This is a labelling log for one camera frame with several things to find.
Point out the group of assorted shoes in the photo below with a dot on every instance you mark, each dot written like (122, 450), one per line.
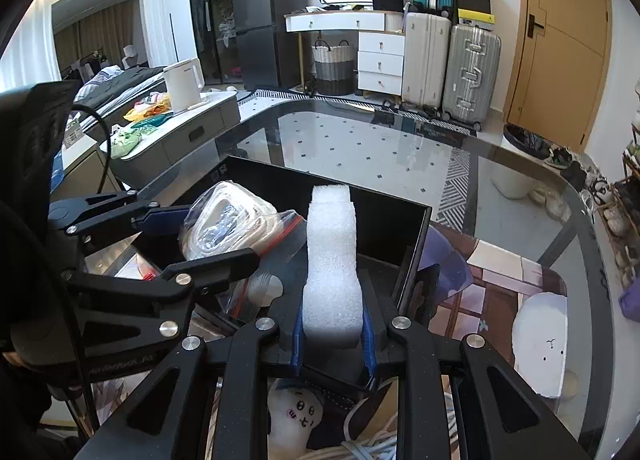
(615, 220)

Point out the white plastic packet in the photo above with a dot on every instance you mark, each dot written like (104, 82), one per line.
(542, 340)

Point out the yellow snack packet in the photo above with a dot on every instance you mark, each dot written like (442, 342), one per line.
(142, 112)

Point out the white vanity desk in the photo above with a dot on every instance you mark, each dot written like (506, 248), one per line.
(380, 50)

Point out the wooden shoe rack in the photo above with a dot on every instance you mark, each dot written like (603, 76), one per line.
(627, 190)

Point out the silver suitcase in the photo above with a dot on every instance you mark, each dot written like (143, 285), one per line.
(472, 75)

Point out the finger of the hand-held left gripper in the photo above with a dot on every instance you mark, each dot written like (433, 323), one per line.
(215, 267)
(160, 220)

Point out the teal packet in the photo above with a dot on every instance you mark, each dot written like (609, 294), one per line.
(152, 122)

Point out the white sock doll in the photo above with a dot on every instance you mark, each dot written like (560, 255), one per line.
(295, 415)

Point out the printed table mat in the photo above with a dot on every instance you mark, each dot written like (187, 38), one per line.
(500, 280)

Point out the white suitcase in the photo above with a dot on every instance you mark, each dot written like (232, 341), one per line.
(425, 65)

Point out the grey white laundry basket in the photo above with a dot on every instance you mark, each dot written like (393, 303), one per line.
(332, 67)

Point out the person's left forearm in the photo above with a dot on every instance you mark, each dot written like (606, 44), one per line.
(25, 410)

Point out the green packet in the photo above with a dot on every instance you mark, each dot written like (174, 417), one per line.
(122, 142)

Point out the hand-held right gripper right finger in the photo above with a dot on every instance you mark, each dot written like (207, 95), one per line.
(368, 345)

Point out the white electric kettle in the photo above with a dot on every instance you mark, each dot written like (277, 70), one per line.
(182, 82)

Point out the black white patterned rug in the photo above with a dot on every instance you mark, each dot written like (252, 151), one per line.
(350, 135)

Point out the grey side table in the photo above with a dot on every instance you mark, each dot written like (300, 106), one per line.
(200, 125)

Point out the yellow black shoe box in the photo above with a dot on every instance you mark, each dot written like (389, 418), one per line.
(477, 17)

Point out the white foam block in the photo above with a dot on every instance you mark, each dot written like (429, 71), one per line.
(332, 265)

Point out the white trash bin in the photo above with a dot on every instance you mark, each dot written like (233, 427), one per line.
(520, 165)

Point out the glass door wardrobe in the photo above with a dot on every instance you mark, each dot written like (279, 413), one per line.
(210, 15)

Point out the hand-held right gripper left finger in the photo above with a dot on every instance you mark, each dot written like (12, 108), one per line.
(298, 337)

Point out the black storage box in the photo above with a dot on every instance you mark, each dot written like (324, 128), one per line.
(390, 230)

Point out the wooden door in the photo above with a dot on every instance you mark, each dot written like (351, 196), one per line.
(560, 40)

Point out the bed with dark bedding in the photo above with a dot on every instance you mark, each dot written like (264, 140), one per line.
(115, 82)

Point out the black refrigerator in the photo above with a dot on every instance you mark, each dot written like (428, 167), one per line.
(267, 15)

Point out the brown curtain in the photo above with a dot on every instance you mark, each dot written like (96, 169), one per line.
(95, 40)

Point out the purple bag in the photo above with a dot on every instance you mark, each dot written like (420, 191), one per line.
(631, 300)

